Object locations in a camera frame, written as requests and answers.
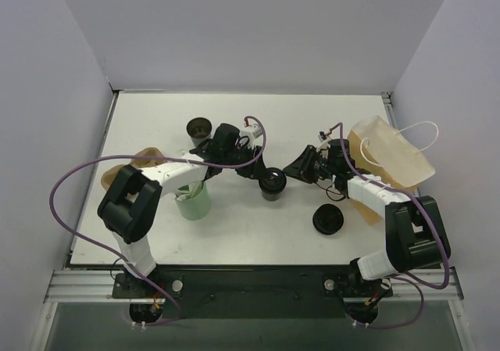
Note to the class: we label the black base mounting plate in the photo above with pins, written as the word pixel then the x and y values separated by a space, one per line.
pixel 251 293

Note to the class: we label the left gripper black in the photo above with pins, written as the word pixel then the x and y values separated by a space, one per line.
pixel 250 166

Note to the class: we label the brown cardboard cup carrier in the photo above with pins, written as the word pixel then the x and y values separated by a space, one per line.
pixel 147 157

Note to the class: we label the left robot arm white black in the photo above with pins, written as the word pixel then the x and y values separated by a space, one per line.
pixel 129 206

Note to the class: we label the black takeout coffee cup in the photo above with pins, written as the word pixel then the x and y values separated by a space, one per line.
pixel 199 129

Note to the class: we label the black cup lid stack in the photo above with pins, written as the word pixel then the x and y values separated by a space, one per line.
pixel 328 219

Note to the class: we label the green straw holder cup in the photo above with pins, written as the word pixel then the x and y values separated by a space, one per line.
pixel 196 208

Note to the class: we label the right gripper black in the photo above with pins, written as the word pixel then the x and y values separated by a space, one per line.
pixel 311 163

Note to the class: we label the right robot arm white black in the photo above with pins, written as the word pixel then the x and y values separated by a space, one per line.
pixel 416 243

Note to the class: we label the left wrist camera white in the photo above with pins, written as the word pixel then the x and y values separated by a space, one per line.
pixel 250 133

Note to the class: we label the brown paper takeout bag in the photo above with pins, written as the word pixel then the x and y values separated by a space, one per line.
pixel 390 160

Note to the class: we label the white wrapped straw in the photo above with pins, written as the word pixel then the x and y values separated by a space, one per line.
pixel 189 191

